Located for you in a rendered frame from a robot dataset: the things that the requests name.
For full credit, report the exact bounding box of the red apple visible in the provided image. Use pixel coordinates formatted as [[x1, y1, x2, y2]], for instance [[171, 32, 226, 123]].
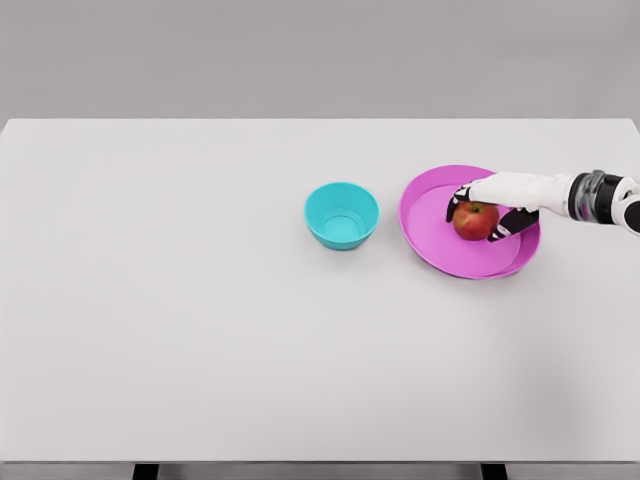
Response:
[[452, 200, 501, 242]]

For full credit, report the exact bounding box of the pink plate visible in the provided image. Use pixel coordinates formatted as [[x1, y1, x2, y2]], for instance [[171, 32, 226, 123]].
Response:
[[398, 164, 542, 280]]

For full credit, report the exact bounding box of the blue bowl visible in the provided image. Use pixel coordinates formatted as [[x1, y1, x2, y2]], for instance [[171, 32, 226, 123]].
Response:
[[303, 182, 381, 252]]

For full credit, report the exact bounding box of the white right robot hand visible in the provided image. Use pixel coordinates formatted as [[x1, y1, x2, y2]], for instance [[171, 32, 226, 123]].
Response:
[[445, 171, 547, 244]]

